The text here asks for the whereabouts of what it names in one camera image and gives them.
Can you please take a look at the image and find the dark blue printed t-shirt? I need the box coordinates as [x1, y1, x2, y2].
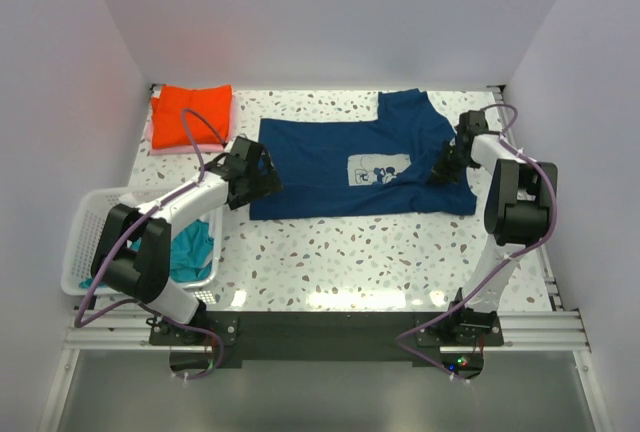
[249, 89, 477, 220]

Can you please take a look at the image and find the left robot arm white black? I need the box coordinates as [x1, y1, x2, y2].
[74, 137, 283, 348]

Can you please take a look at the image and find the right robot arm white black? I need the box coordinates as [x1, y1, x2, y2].
[422, 108, 558, 347]

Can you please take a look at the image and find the teal t-shirt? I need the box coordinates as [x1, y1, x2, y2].
[79, 219, 216, 288]

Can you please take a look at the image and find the folded orange t-shirt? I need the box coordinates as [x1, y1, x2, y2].
[151, 84, 233, 148]

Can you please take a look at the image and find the folded pink t-shirt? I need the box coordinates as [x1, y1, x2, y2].
[143, 96, 224, 156]

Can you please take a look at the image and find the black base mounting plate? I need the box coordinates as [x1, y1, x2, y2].
[146, 309, 504, 377]

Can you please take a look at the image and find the white plastic laundry basket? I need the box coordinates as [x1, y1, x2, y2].
[60, 186, 224, 296]

